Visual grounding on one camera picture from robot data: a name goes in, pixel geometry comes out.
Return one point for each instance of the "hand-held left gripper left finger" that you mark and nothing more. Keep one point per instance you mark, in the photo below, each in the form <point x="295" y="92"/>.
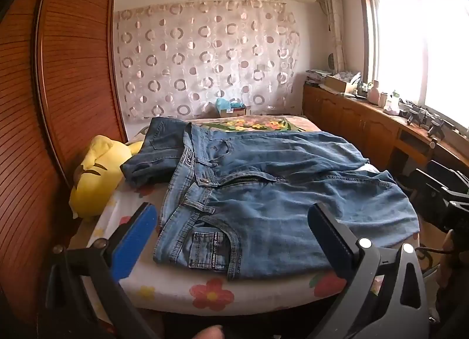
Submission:
<point x="133" y="240"/>

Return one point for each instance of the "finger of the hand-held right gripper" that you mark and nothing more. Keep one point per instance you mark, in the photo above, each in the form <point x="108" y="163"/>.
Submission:
<point x="421" y="185"/>
<point x="447" y="170"/>

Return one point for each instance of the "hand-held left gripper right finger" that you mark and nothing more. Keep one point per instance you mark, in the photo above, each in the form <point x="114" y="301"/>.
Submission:
<point x="326" y="236"/>

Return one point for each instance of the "light blue denim pants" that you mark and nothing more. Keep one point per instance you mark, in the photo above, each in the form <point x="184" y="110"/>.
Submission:
<point x="274" y="214"/>

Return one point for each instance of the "dark blue denim pants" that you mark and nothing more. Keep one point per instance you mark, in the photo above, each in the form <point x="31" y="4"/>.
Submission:
<point x="157" y="156"/>

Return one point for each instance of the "person's right hand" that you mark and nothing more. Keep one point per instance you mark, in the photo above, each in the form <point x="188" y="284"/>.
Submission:
<point x="447" y="247"/>

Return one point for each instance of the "person's left hand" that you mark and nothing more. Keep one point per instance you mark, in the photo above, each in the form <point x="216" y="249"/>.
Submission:
<point x="210" y="332"/>

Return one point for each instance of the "yellow plush toy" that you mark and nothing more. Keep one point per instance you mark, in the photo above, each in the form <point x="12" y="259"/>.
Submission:
<point x="95" y="185"/>

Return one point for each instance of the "clear plastic bottle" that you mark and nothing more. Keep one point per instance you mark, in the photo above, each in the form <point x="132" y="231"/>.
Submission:
<point x="394" y="99"/>

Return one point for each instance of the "bed with strawberry sheet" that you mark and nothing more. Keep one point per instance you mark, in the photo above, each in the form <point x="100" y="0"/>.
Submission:
<point x="205" y="295"/>

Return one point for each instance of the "white jar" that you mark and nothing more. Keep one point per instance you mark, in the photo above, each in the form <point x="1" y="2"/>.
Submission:
<point x="384" y="99"/>

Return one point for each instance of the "long wooden cabinet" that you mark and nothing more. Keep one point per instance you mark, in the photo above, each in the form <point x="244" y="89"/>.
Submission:
<point x="348" y="115"/>

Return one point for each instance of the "open cardboard box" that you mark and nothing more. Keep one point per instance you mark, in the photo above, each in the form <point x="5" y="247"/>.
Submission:
<point x="337" y="84"/>

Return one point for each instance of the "floral blanket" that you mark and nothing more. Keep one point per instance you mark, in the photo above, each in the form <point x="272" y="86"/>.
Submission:
<point x="256" y="124"/>

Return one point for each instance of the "pile of papers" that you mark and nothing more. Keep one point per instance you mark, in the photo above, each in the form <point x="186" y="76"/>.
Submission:
<point x="317" y="77"/>

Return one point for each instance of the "grey oval fan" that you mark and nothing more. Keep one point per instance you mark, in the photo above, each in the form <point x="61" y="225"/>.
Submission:
<point x="331" y="62"/>

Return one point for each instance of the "wooden wardrobe door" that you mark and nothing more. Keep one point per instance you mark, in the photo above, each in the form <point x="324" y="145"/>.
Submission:
<point x="55" y="104"/>

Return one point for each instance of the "cardboard box with blue bag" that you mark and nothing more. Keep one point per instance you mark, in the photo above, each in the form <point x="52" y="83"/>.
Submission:
<point x="229" y="106"/>

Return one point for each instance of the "tied beige window curtain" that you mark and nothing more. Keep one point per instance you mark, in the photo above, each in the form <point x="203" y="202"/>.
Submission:
<point x="335" y="24"/>

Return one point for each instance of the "circle pattern sheer curtain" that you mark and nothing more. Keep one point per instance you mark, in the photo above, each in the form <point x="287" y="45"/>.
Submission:
<point x="205" y="60"/>

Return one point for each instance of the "wooden frame window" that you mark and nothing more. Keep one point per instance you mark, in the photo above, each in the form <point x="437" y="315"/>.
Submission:
<point x="403" y="49"/>

